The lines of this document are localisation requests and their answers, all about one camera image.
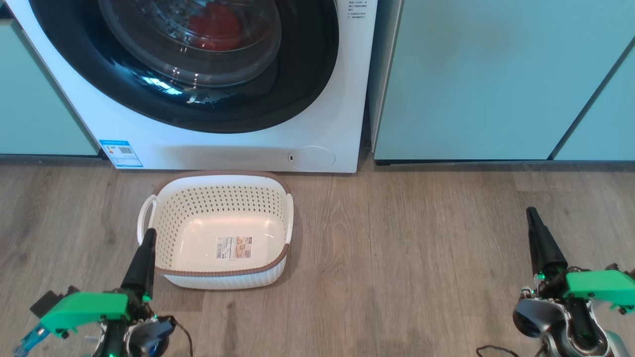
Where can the round filter cover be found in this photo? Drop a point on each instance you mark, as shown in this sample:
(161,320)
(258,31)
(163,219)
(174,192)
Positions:
(311,158)

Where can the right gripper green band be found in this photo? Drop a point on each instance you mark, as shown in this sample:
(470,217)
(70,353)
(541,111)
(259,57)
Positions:
(600,286)

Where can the wide pale teal cabinet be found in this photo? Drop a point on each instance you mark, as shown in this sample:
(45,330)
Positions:
(471,79)

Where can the white washing machine body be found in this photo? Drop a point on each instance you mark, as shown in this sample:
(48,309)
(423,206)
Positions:
(223,148)

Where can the paper label inside basket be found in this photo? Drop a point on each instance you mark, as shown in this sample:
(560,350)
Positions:
(233,248)

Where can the round black washing machine door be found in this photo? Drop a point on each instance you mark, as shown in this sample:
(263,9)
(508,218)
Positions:
(297,84)

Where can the pale teal cabinet beside hinge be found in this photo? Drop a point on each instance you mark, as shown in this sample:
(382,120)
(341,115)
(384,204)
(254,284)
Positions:
(39,99)

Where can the blue energy label sticker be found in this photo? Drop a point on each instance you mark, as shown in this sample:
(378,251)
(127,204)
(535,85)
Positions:
(120,153)

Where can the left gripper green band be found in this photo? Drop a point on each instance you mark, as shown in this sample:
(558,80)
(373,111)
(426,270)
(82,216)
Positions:
(89,305)

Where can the red and white garment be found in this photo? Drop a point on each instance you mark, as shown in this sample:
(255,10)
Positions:
(216,27)

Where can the narrow pale teal cabinet door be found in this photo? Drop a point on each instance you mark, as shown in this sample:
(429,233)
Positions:
(605,119)

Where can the white perforated laundry basket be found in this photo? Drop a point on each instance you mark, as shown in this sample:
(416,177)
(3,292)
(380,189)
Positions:
(223,267)

